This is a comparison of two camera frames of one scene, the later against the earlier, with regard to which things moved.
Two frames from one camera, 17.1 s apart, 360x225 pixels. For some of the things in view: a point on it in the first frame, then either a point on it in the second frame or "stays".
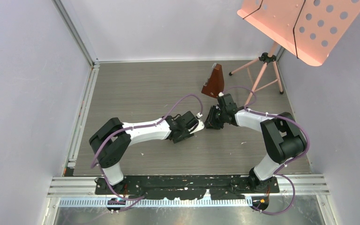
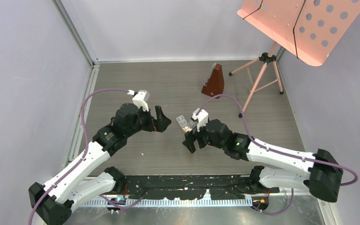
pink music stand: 310,29 stays
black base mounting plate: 187,187 stays
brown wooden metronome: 215,84 stays
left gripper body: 186,134 → 146,120
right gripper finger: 211,122 → 190,137
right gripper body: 221,119 → 204,138
